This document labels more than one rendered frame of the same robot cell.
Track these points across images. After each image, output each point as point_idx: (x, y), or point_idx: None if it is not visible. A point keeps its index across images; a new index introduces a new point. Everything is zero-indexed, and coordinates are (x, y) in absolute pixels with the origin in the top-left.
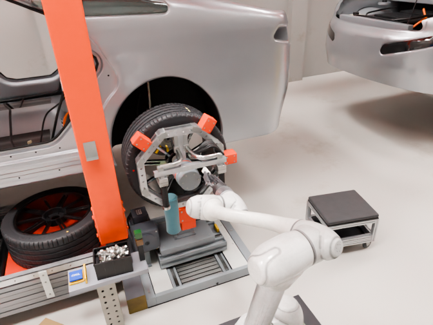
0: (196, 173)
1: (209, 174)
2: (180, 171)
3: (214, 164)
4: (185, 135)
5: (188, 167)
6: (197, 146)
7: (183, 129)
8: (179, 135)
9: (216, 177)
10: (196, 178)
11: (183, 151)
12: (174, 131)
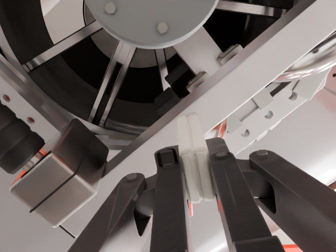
0: (151, 36)
1: (197, 192)
2: (306, 18)
3: (94, 147)
4: (235, 128)
5: (265, 66)
6: (121, 84)
7: (251, 140)
8: (249, 111)
9: (139, 249)
10: (127, 3)
11: (198, 63)
12: (275, 116)
